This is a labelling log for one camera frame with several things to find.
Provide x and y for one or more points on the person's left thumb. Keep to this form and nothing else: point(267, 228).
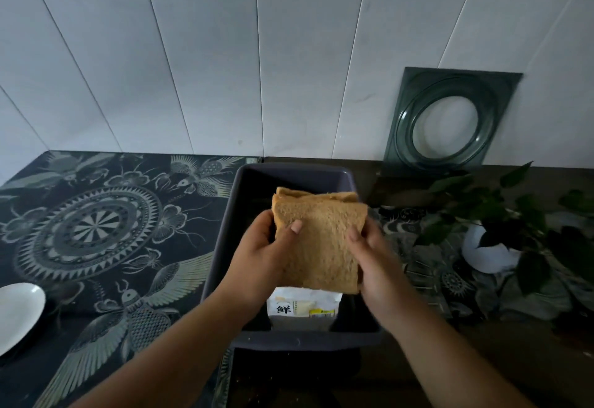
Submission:
point(287, 238)

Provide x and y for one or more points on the green glass square frame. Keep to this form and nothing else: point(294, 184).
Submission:
point(408, 120)

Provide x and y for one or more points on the dark grey plastic bin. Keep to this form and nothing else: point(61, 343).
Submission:
point(255, 189)

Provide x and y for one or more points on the white plate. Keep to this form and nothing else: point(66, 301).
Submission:
point(16, 312)

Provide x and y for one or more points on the person's right hand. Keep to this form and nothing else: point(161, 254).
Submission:
point(385, 273)

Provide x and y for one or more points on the green leafy plant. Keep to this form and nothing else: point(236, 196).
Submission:
point(510, 226)

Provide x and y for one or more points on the person's right thumb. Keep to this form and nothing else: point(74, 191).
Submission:
point(359, 250)

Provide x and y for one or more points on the white plant pot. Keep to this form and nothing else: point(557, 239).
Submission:
point(482, 257)

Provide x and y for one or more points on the person's right forearm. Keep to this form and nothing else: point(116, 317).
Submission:
point(445, 366)

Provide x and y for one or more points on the person's left forearm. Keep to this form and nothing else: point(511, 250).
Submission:
point(167, 356)

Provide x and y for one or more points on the person's left hand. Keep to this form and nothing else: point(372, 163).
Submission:
point(253, 268)

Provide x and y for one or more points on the black patterned tablecloth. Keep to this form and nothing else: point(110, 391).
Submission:
point(106, 245)

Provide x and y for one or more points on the brown bread slice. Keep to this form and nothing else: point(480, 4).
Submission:
point(315, 194)
point(320, 245)

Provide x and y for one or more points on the white bread bag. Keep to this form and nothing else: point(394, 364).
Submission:
point(301, 308)

